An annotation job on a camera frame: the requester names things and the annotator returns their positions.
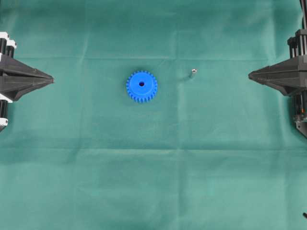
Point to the blue plastic gear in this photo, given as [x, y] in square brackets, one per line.
[142, 86]

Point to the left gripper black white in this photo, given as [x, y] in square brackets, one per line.
[26, 79]

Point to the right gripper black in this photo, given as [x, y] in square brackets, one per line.
[292, 86]

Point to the small metal shaft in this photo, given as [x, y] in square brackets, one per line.
[193, 73]

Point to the green table cloth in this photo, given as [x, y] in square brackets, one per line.
[216, 152]

